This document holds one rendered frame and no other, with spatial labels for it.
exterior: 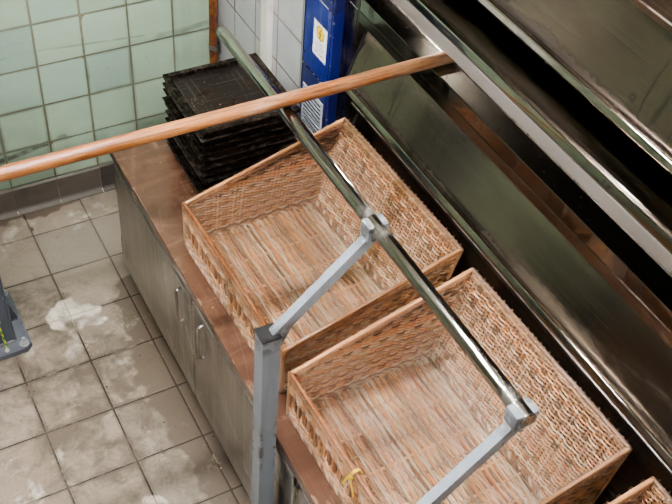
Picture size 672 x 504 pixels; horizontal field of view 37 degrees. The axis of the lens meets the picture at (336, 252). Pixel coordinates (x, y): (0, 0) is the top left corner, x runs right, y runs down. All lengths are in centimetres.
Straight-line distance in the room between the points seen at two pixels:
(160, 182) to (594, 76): 143
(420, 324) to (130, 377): 112
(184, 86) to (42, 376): 100
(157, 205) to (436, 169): 83
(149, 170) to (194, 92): 28
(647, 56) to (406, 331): 90
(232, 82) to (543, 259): 109
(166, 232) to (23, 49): 90
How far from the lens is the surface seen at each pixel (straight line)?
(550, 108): 187
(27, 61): 338
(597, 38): 185
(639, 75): 179
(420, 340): 240
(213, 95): 278
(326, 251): 268
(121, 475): 296
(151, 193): 286
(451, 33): 196
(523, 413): 167
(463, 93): 226
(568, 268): 211
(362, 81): 222
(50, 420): 310
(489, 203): 225
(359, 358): 232
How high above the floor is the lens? 248
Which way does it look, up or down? 45 degrees down
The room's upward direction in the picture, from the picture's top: 6 degrees clockwise
